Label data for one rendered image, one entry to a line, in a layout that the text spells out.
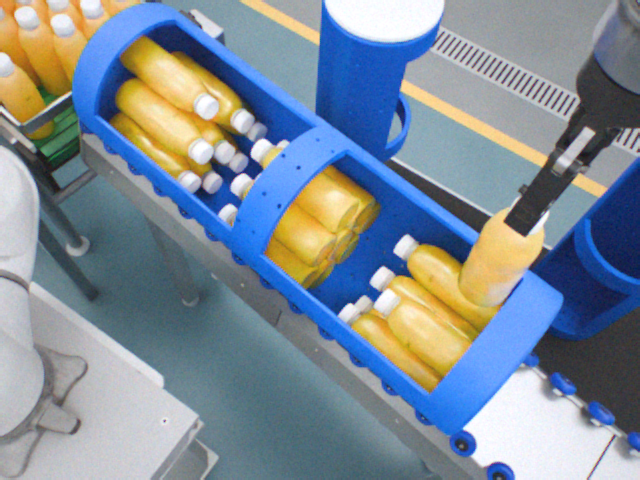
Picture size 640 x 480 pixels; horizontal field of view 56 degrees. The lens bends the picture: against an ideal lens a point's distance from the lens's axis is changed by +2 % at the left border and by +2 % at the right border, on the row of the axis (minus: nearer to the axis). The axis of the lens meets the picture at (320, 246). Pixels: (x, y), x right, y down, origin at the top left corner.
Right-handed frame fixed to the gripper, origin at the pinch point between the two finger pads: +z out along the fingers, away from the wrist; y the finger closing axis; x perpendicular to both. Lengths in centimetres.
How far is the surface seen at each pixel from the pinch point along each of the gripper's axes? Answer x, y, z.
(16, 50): 104, -11, 46
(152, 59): 67, -1, 29
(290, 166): 32.5, -3.1, 23.8
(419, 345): 0.5, -8.7, 33.5
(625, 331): -45, 79, 131
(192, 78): 60, 1, 29
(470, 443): -15, -11, 49
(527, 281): -5.6, 6.7, 25.4
